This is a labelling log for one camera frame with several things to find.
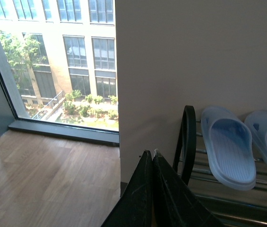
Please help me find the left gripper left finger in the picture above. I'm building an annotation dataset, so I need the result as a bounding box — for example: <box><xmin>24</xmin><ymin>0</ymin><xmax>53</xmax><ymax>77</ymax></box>
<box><xmin>102</xmin><ymin>150</ymin><xmax>152</xmax><ymax>227</ymax></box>

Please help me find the black metal shoe rack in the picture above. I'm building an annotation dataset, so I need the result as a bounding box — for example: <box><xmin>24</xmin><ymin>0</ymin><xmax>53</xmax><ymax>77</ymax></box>
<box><xmin>172</xmin><ymin>105</ymin><xmax>267</xmax><ymax>227</ymax></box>

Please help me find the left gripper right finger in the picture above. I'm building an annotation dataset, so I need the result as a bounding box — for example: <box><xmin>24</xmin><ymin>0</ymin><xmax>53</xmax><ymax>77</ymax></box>
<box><xmin>152</xmin><ymin>151</ymin><xmax>224</xmax><ymax>227</ymax></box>

